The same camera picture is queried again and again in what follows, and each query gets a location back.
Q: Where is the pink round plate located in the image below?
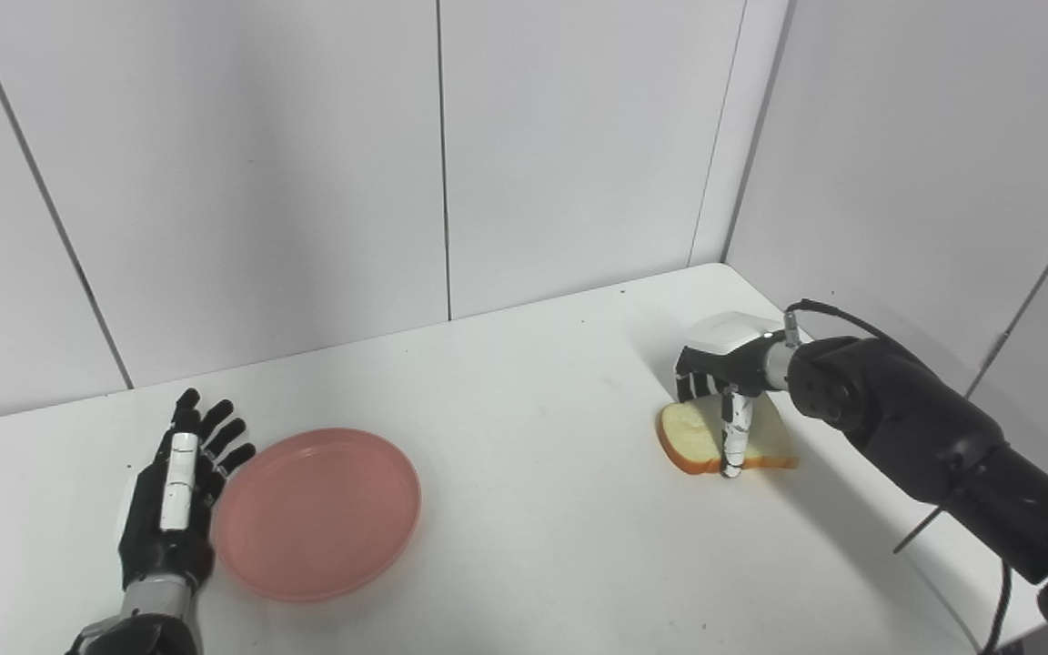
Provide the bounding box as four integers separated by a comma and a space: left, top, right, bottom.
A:
212, 428, 423, 603

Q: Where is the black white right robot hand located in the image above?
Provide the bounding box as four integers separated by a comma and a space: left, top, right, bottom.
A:
674, 312, 789, 479

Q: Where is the black zip tie tail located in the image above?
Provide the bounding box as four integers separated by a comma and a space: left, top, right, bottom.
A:
892, 505, 943, 554

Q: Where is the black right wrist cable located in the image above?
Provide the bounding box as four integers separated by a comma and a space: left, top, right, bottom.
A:
783, 299, 1016, 655

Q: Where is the slice of white bread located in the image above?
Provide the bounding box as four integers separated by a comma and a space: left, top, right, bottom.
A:
656, 393, 800, 476

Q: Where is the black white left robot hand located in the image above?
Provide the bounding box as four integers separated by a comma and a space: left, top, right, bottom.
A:
117, 388, 257, 592

